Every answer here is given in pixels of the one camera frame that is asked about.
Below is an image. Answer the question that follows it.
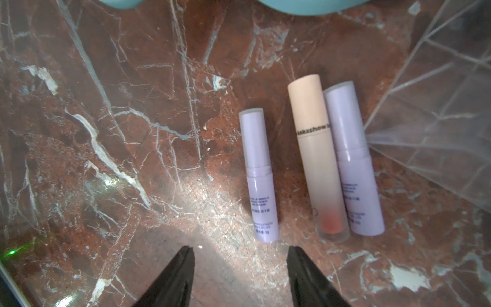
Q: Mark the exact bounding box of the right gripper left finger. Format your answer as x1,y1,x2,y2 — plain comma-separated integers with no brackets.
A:
134,246,195,307

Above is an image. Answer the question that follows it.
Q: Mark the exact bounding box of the pink lipstick tube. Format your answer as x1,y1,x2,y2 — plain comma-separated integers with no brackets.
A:
288,74,350,243

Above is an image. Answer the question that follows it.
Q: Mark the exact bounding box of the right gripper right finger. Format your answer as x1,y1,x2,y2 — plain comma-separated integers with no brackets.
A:
286,246,351,307

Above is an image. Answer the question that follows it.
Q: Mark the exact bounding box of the teal toy shovel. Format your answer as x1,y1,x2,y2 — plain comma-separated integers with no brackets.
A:
96,1,366,19

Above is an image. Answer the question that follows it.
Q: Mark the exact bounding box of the lilac lipstick tube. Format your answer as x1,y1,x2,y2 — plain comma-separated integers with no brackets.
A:
323,81,386,237
239,108,280,243

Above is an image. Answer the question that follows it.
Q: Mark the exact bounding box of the clear acrylic lipstick organizer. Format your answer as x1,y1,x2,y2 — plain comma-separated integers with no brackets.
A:
366,1,490,211

